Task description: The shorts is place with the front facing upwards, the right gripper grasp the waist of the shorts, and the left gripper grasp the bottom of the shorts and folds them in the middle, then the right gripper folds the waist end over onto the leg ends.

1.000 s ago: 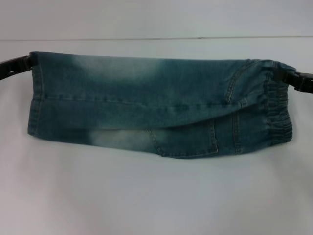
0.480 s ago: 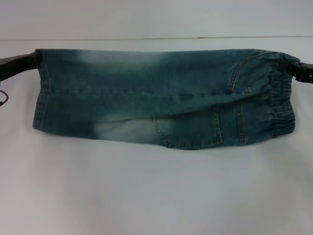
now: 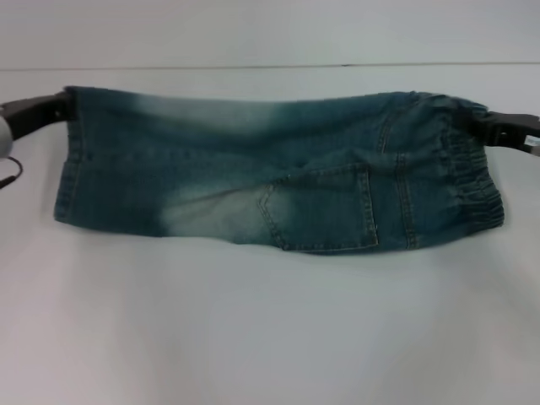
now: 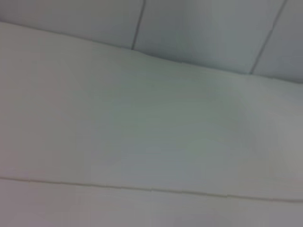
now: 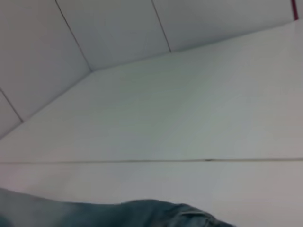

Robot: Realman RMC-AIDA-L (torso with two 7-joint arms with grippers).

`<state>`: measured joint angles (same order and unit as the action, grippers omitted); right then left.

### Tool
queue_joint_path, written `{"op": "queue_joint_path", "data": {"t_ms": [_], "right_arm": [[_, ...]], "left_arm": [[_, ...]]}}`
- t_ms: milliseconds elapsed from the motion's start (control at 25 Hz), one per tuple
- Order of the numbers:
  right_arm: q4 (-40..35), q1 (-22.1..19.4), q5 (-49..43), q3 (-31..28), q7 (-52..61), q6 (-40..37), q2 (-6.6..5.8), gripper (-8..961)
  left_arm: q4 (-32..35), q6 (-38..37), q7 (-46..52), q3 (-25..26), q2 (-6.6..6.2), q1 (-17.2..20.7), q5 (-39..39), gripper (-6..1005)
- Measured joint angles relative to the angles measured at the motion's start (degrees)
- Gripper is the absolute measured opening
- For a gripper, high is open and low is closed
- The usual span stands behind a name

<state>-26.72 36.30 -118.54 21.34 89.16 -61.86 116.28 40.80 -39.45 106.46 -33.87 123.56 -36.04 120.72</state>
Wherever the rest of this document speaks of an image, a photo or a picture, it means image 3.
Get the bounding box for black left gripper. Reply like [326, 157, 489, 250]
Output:
[0, 89, 79, 140]

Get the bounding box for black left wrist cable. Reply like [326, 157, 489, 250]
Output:
[0, 154, 24, 190]

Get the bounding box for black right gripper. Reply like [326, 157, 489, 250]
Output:
[466, 111, 540, 158]

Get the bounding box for blue denim shorts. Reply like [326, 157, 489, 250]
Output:
[52, 85, 507, 257]

